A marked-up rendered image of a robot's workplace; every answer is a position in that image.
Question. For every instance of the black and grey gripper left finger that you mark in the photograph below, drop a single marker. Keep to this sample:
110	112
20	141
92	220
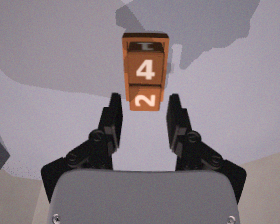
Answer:
94	153

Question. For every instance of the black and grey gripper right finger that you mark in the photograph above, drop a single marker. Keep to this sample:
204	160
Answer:
196	153

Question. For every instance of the orange-brown number cube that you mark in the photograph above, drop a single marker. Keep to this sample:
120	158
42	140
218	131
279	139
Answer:
145	62
145	97

